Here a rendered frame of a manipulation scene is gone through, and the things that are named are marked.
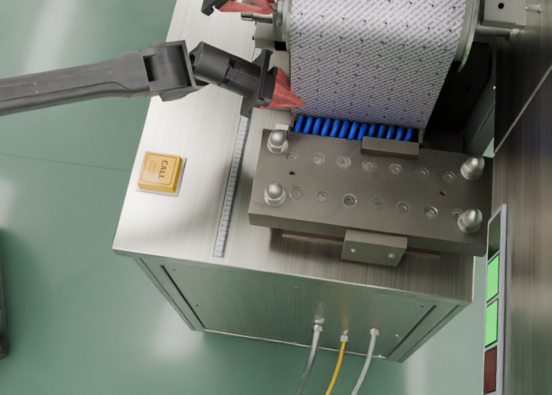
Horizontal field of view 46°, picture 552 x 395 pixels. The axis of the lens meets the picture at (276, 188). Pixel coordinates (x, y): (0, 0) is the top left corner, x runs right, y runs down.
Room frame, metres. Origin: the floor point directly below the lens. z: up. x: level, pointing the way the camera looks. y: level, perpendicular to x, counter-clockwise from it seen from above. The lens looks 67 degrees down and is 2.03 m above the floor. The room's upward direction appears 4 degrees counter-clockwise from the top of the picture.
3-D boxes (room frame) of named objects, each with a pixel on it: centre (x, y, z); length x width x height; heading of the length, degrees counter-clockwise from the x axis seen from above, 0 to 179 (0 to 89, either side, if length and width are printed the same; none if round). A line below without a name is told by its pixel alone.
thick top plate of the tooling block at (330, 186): (0.41, -0.16, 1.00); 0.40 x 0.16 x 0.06; 78
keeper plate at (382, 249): (0.32, -0.16, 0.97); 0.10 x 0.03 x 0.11; 78
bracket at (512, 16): (0.56, -0.34, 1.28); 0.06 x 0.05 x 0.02; 78
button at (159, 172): (0.52, 0.22, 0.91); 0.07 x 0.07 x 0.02; 78
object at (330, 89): (0.54, -0.15, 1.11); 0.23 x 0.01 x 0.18; 78
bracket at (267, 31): (0.67, -0.01, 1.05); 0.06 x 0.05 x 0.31; 78
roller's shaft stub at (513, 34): (0.56, -0.33, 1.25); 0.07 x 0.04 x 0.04; 78
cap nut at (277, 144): (0.50, -0.01, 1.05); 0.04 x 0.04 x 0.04
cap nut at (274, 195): (0.40, 0.00, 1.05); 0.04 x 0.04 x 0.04
